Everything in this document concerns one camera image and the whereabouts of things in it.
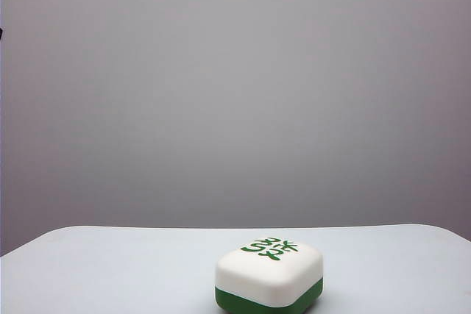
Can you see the white and green foam mahjong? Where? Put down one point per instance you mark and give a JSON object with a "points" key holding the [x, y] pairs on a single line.
{"points": [[268, 277]]}

